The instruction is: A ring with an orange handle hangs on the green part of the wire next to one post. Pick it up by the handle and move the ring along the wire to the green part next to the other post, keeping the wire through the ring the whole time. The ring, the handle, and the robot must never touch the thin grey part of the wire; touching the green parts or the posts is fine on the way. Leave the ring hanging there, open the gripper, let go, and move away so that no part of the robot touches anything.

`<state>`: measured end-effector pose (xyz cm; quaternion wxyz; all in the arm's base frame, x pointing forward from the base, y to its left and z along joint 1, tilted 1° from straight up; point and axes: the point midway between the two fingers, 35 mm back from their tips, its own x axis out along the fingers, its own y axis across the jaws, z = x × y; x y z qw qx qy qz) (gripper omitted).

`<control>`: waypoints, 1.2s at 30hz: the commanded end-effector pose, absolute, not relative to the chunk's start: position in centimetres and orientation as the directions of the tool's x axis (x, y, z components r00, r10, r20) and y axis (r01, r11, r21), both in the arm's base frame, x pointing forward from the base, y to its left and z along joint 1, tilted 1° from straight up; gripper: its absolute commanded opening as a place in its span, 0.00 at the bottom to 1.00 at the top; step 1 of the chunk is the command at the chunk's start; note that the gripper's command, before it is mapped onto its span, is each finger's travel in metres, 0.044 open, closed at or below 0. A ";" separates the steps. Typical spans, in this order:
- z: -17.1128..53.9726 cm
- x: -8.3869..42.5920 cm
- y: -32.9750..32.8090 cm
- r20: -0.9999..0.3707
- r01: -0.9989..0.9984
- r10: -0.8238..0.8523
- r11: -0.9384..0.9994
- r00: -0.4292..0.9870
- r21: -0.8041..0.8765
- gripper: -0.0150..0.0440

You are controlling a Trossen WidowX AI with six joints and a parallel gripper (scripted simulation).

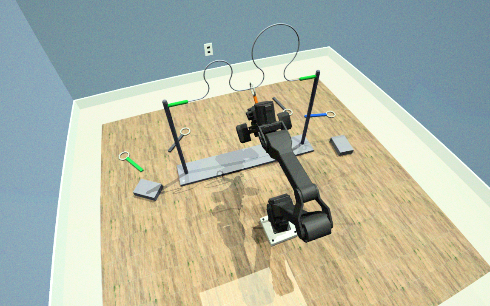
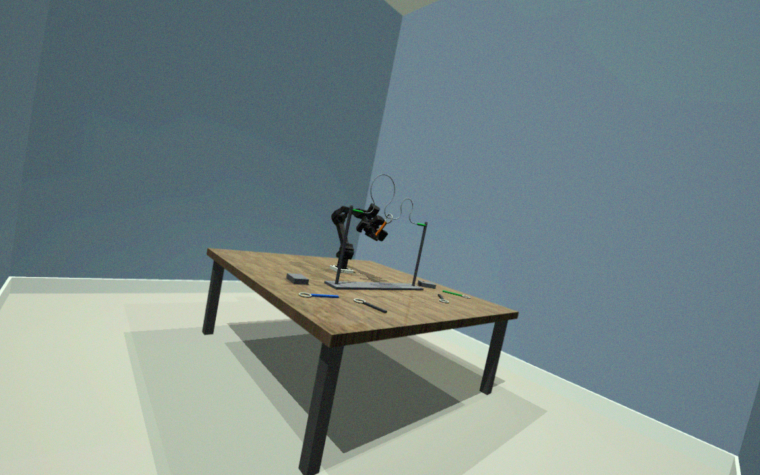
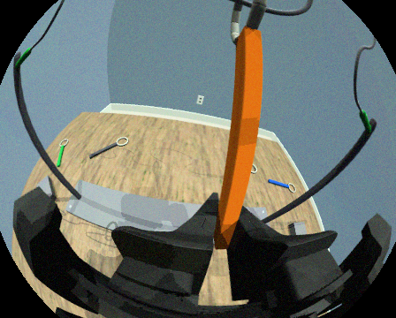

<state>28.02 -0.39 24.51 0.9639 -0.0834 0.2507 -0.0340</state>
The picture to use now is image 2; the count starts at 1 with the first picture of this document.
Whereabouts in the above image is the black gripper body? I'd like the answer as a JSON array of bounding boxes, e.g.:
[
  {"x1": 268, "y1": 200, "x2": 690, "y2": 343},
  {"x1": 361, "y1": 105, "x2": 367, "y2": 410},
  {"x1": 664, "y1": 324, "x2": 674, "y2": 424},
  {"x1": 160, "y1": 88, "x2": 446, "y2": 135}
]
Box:
[{"x1": 356, "y1": 220, "x2": 388, "y2": 241}]

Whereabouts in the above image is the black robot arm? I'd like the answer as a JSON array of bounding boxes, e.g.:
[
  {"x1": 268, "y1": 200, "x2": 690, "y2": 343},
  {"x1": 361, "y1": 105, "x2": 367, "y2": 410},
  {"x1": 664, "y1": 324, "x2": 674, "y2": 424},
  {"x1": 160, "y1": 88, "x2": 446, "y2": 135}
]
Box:
[{"x1": 331, "y1": 203, "x2": 385, "y2": 269}]

